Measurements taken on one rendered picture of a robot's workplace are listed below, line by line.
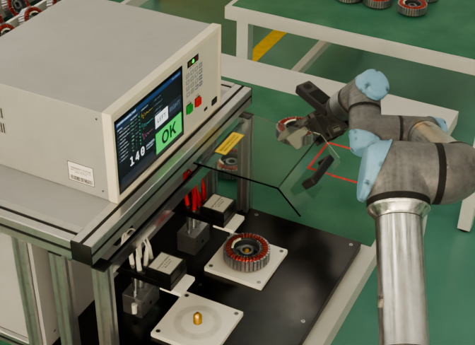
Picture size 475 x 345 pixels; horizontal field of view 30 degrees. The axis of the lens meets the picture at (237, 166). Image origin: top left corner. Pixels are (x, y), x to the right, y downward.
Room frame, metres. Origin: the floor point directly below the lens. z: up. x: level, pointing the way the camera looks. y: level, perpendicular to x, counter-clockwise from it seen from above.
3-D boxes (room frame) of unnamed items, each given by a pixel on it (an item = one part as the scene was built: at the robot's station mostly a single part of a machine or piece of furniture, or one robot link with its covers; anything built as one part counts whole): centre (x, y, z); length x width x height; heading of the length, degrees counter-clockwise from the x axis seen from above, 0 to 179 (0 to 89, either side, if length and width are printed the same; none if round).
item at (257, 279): (1.61, -0.03, 0.78); 0.15 x 0.15 x 0.01; 64
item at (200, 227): (1.68, 0.10, 0.80); 0.07 x 0.05 x 0.06; 154
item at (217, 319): (1.39, 0.08, 0.78); 0.15 x 0.15 x 0.01; 64
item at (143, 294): (1.46, 0.21, 0.80); 0.07 x 0.05 x 0.06; 154
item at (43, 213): (1.64, 0.32, 1.09); 0.68 x 0.44 x 0.05; 154
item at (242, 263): (1.61, -0.03, 0.80); 0.11 x 0.11 x 0.04
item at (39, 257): (1.62, 0.26, 0.92); 0.66 x 0.01 x 0.30; 154
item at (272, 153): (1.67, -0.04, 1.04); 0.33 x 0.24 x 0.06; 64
